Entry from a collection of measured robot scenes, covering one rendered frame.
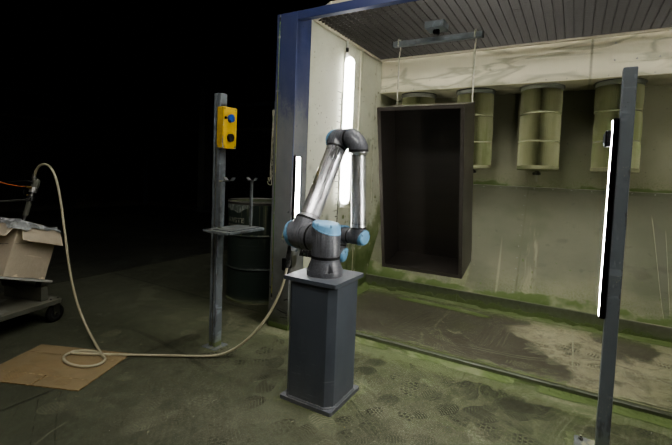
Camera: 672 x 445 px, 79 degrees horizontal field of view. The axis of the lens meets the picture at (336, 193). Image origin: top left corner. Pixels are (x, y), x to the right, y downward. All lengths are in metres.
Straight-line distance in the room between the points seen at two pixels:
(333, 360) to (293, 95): 1.78
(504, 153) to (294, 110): 2.21
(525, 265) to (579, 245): 0.46
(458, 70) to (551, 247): 1.76
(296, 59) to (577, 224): 2.72
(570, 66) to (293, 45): 2.22
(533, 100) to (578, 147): 0.64
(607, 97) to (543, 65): 0.54
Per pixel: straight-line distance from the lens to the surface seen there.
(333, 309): 2.04
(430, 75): 4.11
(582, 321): 3.81
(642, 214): 4.18
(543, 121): 3.89
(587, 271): 3.91
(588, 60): 3.92
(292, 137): 2.95
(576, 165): 4.25
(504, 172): 4.29
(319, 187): 2.26
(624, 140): 2.03
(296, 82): 3.01
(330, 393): 2.21
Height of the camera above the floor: 1.17
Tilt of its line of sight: 3 degrees down
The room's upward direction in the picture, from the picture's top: 2 degrees clockwise
